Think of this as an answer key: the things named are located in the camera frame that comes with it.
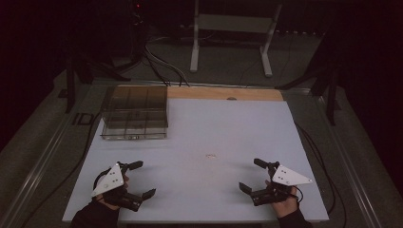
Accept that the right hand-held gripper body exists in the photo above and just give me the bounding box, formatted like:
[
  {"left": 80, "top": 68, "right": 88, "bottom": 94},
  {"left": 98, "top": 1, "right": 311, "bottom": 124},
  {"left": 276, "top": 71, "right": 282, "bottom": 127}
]
[{"left": 249, "top": 161, "right": 314, "bottom": 207}]

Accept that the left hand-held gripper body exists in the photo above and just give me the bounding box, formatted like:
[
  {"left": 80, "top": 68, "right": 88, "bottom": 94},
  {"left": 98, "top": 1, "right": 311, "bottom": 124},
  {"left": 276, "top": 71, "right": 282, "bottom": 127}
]
[{"left": 91, "top": 161, "right": 144, "bottom": 213}]

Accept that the person's left hand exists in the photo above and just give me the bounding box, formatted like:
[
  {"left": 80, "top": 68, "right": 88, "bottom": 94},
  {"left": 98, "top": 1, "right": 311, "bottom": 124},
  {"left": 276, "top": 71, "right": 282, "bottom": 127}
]
[{"left": 94, "top": 174, "right": 131, "bottom": 211}]

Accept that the person's right hand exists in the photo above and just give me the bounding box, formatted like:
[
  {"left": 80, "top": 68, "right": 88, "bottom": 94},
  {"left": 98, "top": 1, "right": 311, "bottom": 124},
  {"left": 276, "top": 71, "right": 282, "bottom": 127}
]
[{"left": 264, "top": 169, "right": 299, "bottom": 219}]

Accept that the clear plastic compartment box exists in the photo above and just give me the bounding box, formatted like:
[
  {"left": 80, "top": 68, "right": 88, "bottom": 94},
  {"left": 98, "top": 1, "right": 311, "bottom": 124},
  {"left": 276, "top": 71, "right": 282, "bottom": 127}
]
[{"left": 100, "top": 85, "right": 169, "bottom": 142}]

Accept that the black tripod stand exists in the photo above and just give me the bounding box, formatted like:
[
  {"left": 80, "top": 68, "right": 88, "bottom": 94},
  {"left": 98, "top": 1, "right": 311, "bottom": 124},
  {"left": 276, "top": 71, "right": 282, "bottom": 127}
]
[
  {"left": 63, "top": 53, "right": 132, "bottom": 115},
  {"left": 275, "top": 28, "right": 345, "bottom": 126}
]

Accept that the white metal stand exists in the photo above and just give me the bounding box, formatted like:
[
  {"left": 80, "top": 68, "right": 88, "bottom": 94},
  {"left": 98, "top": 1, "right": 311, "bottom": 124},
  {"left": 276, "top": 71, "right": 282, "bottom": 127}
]
[{"left": 189, "top": 0, "right": 283, "bottom": 78}]

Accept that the dark device with red light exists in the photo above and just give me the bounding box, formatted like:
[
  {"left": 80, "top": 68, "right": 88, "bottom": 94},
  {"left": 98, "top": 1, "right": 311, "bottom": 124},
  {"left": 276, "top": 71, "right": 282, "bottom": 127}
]
[{"left": 125, "top": 0, "right": 150, "bottom": 66}]

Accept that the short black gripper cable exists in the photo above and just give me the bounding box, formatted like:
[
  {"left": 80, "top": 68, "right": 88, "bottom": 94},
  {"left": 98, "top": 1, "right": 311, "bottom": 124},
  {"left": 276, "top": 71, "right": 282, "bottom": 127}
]
[
  {"left": 290, "top": 185, "right": 304, "bottom": 204},
  {"left": 92, "top": 166, "right": 112, "bottom": 191}
]

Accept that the long black floor cable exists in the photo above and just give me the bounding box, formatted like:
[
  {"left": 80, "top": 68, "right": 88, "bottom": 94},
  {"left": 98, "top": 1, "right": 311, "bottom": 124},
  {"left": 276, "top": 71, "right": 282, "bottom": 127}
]
[
  {"left": 19, "top": 110, "right": 103, "bottom": 228},
  {"left": 295, "top": 123, "right": 348, "bottom": 228}
]

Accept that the metal floor rail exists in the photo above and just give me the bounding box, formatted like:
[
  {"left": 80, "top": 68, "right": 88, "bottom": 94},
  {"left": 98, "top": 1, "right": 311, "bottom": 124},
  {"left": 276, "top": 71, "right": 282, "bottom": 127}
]
[
  {"left": 312, "top": 93, "right": 386, "bottom": 228},
  {"left": 0, "top": 80, "right": 107, "bottom": 228}
]

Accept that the white floor cable bundle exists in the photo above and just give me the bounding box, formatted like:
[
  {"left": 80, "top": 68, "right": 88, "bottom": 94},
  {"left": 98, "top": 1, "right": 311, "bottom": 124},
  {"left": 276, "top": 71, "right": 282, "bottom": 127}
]
[{"left": 144, "top": 36, "right": 191, "bottom": 87}]

